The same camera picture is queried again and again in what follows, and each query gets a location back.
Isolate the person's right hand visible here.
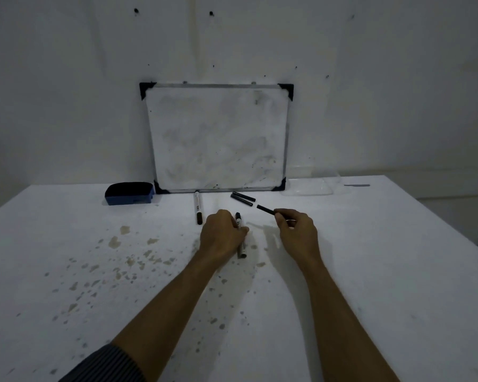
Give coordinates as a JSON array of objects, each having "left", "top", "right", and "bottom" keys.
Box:
[{"left": 273, "top": 209, "right": 320, "bottom": 267}]

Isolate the clear plastic container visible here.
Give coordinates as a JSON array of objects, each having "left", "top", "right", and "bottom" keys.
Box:
[{"left": 286, "top": 164, "right": 342, "bottom": 196}]

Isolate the dark striped sleeve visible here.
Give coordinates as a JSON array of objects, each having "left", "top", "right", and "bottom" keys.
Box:
[{"left": 59, "top": 343, "right": 147, "bottom": 382}]

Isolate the blue whiteboard eraser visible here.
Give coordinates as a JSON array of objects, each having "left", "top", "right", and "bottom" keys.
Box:
[{"left": 104, "top": 181, "right": 155, "bottom": 206}]

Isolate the person's left forearm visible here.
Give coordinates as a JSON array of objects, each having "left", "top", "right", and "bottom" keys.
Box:
[{"left": 110, "top": 250, "right": 226, "bottom": 382}]

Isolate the person's left hand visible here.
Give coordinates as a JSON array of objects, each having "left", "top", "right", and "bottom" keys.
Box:
[{"left": 198, "top": 209, "right": 250, "bottom": 268}]

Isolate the white framed whiteboard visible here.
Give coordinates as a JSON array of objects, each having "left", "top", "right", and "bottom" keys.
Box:
[{"left": 139, "top": 82, "right": 295, "bottom": 194}]

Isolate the person's right forearm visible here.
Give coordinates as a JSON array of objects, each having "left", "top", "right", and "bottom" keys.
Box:
[{"left": 296, "top": 254, "right": 401, "bottom": 382}]

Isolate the white marker with black tip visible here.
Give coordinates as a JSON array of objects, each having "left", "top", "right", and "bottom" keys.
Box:
[{"left": 234, "top": 212, "right": 249, "bottom": 259}]

